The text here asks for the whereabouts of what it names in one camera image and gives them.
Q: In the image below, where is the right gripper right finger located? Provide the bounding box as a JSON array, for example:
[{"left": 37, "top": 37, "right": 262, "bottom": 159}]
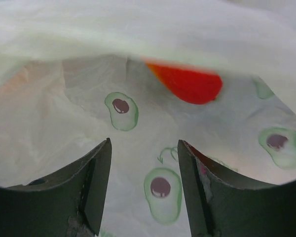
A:
[{"left": 178, "top": 140, "right": 296, "bottom": 237}]

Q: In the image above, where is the fake red orange mango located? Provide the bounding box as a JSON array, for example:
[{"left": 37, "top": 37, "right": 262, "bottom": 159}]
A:
[{"left": 145, "top": 60, "right": 223, "bottom": 105}]

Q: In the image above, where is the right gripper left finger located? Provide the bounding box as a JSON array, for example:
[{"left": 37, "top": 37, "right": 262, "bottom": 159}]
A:
[{"left": 0, "top": 139, "right": 112, "bottom": 237}]

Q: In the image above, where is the green avocado print plastic bag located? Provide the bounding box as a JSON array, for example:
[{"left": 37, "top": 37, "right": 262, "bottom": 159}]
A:
[{"left": 0, "top": 0, "right": 296, "bottom": 237}]

